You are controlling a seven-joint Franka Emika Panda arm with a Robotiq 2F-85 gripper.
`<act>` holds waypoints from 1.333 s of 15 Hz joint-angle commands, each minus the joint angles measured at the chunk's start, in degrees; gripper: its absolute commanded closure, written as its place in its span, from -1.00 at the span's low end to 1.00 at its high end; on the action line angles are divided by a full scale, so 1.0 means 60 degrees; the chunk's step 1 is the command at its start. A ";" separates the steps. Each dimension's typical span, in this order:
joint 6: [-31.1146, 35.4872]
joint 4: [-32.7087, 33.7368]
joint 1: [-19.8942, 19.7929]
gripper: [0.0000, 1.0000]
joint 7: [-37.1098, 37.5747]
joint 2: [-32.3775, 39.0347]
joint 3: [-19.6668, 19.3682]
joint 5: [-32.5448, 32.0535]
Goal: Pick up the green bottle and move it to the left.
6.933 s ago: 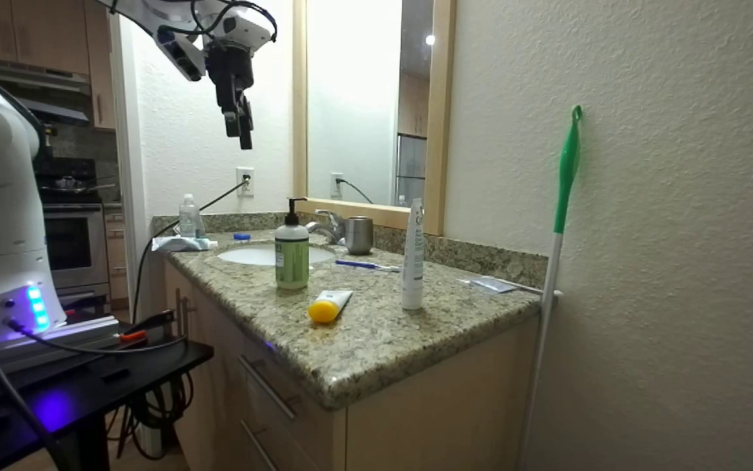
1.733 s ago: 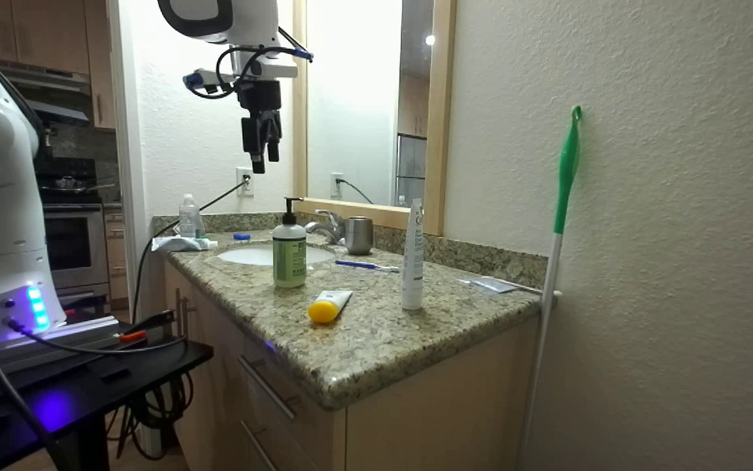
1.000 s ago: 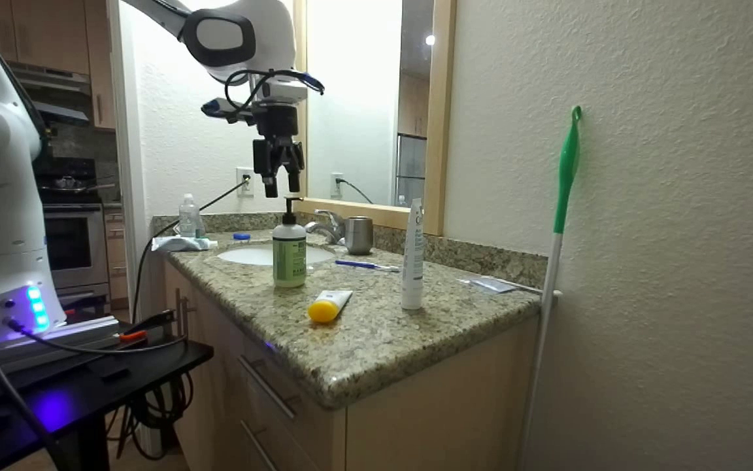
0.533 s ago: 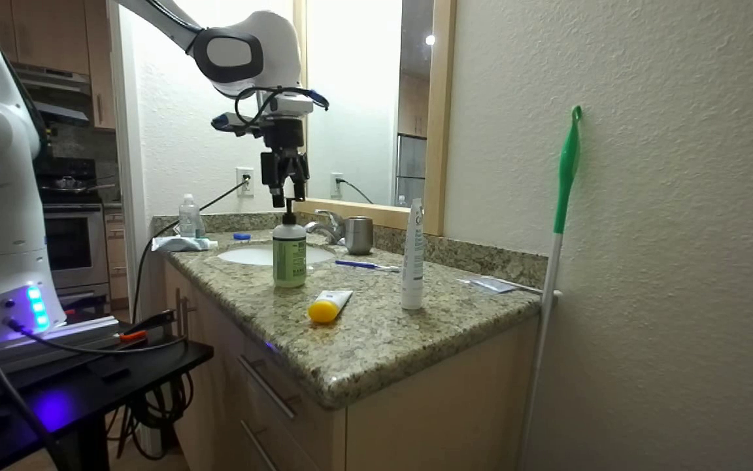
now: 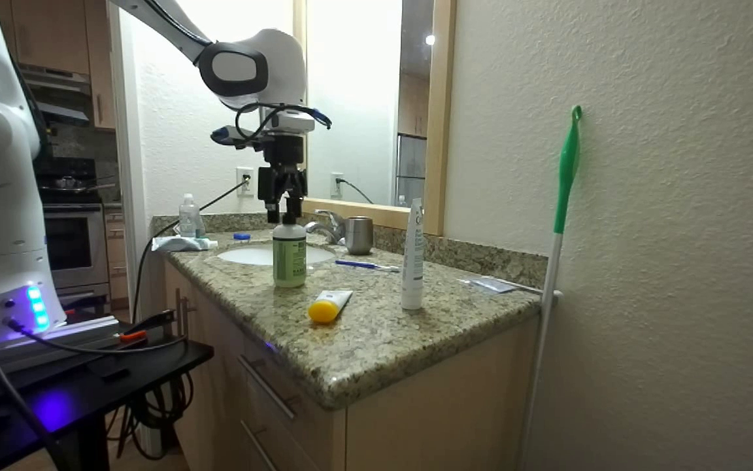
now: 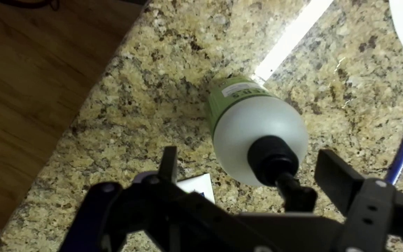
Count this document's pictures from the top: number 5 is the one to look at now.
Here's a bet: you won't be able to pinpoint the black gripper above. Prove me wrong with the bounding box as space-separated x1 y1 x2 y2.
257 135 312 227

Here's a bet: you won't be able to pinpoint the green soap pump bottle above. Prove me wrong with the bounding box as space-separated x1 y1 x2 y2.
269 192 312 290

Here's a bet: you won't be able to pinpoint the clear bottle with white cap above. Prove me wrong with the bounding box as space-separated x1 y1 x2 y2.
176 192 204 241

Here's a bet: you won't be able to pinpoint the chrome faucet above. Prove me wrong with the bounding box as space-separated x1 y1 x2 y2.
305 208 350 250

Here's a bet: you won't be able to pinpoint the white oval sink basin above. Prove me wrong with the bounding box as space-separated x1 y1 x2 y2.
216 241 339 271

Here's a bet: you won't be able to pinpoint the metal cup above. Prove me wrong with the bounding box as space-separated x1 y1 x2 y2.
346 214 376 259

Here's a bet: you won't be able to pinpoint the blue toothbrush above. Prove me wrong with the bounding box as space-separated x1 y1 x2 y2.
333 256 403 275

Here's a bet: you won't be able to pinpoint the white tube with yellow cap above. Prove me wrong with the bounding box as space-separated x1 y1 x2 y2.
306 288 357 331

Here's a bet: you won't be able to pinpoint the wood framed mirror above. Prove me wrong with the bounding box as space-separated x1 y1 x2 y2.
291 0 457 238

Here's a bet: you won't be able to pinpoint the tall white standing tube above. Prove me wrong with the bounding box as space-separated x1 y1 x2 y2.
401 196 430 314

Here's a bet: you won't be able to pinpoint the orange clamp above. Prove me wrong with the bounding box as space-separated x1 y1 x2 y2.
112 326 154 348

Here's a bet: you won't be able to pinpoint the oven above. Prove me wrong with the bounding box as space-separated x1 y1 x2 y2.
37 154 128 306

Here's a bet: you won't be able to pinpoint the clear plastic wrapper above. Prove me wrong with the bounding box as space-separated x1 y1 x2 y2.
457 272 546 302

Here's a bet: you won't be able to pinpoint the wooden vanity cabinet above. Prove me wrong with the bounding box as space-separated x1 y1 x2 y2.
159 259 545 471

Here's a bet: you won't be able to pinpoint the range hood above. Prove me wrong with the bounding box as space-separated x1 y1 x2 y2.
16 61 97 125

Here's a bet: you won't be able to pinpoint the black robot table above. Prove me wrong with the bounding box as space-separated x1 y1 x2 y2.
0 333 217 471

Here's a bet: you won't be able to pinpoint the wooden kitchen cabinets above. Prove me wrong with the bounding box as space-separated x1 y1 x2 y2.
0 0 122 132

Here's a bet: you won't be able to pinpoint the white wall outlet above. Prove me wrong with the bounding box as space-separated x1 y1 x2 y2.
234 162 259 201

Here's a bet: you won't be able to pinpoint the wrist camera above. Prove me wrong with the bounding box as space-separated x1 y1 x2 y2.
210 118 320 150

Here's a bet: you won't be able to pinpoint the black power cable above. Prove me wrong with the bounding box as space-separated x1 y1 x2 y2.
131 175 251 328

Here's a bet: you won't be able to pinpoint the mop with green handle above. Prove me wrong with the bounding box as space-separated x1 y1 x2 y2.
516 103 588 471

